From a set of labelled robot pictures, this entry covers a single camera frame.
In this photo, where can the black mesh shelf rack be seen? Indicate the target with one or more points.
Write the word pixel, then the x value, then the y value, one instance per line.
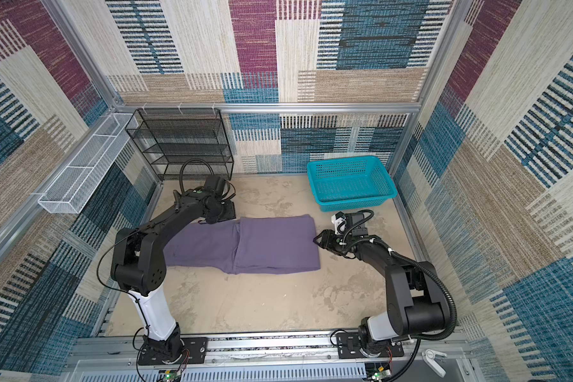
pixel 193 142

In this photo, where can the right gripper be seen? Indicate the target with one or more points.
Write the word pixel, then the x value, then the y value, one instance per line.
pixel 327 240

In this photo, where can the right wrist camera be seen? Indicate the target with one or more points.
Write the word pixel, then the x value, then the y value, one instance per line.
pixel 346 224

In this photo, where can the teal plastic basket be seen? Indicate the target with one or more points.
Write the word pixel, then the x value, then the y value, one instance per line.
pixel 350 183

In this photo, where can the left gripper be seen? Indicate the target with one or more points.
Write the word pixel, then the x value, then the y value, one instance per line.
pixel 231 216

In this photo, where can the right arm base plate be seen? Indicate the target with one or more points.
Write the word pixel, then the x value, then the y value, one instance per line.
pixel 351 345

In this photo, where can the white wire mesh tray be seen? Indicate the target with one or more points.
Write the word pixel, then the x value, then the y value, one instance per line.
pixel 72 189

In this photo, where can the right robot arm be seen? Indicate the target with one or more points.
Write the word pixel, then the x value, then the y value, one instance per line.
pixel 419 305

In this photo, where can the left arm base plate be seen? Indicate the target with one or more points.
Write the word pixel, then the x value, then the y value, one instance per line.
pixel 173 352

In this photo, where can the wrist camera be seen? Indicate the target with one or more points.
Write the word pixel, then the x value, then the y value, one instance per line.
pixel 216 186
pixel 346 224

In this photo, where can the purple trousers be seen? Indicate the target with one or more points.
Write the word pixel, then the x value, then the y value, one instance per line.
pixel 275 245

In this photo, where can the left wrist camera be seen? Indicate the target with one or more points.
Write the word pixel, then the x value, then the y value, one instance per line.
pixel 216 186

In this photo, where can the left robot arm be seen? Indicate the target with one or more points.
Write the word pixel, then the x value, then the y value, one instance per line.
pixel 139 267

